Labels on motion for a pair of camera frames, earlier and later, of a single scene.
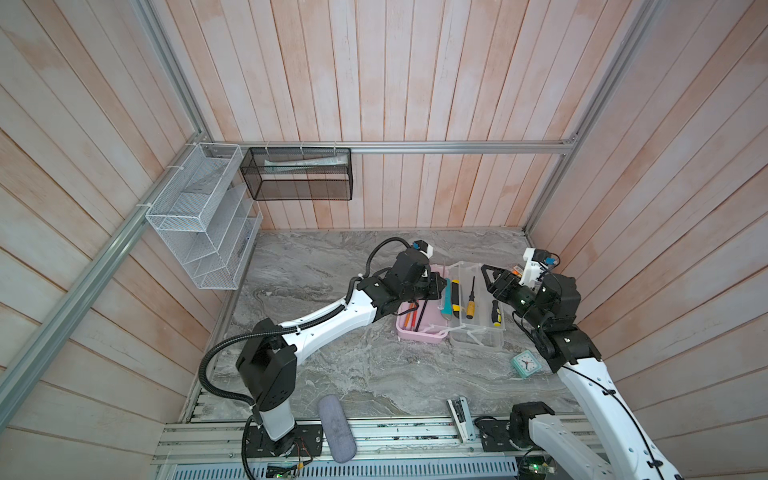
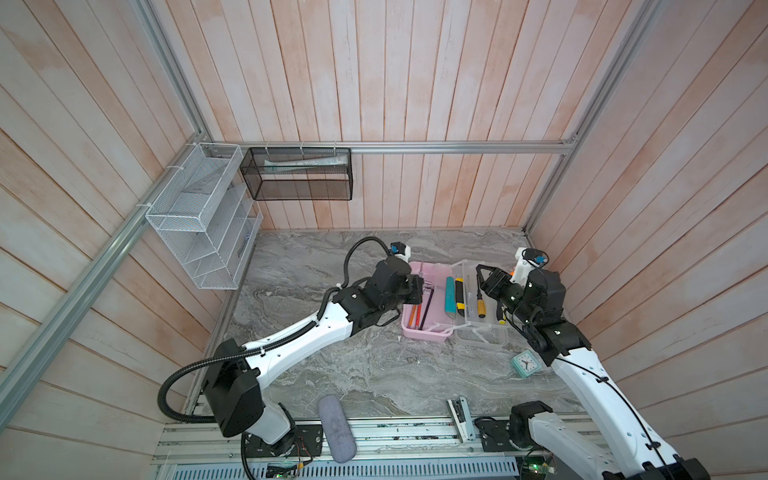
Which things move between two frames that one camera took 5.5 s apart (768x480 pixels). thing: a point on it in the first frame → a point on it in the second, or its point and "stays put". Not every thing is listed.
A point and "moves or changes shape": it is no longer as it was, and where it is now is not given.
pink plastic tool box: x=470 y=314 stays put
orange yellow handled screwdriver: x=471 y=304 moves or changes shape
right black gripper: x=505 y=278 stays put
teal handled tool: x=447 y=309 stays put
